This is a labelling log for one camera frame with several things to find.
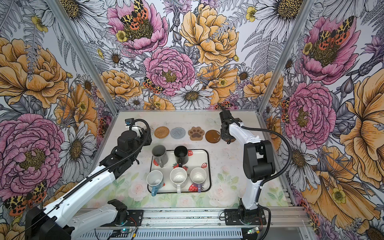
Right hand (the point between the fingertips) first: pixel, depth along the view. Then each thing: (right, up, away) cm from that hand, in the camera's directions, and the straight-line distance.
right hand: (231, 139), depth 95 cm
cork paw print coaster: (-22, +2, +14) cm, 26 cm away
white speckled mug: (-32, -22, -8) cm, 39 cm away
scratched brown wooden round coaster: (-10, +1, +11) cm, 15 cm away
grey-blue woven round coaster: (-35, +3, +13) cm, 38 cm away
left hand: (-48, +4, -16) cm, 51 cm away
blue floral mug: (-45, -21, -10) cm, 51 cm away
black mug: (-31, -10, -3) cm, 32 cm away
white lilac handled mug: (-20, -21, -8) cm, 30 cm away
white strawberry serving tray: (-21, -12, 0) cm, 24 cm away
